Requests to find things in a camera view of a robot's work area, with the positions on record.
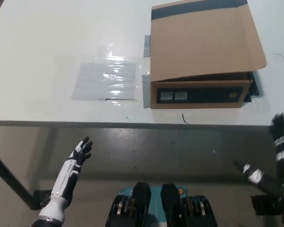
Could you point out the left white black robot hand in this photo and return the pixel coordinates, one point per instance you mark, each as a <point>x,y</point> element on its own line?
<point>68,177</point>

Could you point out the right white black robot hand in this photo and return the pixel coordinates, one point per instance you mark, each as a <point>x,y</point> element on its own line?
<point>282,151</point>

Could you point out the brown cardboard storage box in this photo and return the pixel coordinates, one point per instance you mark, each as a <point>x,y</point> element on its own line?
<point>203,47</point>

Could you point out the black table leg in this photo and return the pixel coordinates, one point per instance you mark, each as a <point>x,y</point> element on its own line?
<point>9,176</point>

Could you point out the thin black thread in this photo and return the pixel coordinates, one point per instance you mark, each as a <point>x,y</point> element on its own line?
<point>280,55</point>

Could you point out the clear plastic sheet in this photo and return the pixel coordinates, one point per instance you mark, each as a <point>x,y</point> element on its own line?
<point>104,80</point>

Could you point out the short grey tape strip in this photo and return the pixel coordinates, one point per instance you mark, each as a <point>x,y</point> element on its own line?
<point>147,46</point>

